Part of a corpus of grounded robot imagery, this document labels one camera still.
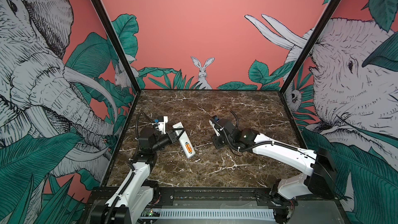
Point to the white slotted cable duct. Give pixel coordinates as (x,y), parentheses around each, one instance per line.
(195,213)

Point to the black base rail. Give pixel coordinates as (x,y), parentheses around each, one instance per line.
(170,195)

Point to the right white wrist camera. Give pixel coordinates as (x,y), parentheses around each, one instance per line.
(212,122)

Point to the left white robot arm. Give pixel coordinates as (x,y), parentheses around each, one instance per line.
(137,191)

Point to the left black frame post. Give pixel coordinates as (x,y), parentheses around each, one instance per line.
(110,31)

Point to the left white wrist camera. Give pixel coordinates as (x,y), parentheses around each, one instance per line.
(160,124)

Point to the right black frame post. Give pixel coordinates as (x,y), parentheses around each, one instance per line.
(319,28)

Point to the small green circuit board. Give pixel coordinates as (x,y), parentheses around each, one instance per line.
(151,213)

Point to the white remote control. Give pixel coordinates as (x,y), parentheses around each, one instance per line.
(183,140)

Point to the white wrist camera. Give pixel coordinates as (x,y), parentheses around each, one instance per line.
(160,124)
(212,122)

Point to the black frame post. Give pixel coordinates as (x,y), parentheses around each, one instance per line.
(319,28)
(110,31)

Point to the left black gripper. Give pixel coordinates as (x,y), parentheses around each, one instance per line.
(170,137)

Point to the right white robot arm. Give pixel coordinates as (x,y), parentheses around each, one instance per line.
(317,169)

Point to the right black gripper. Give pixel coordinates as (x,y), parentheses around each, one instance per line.
(217,145)

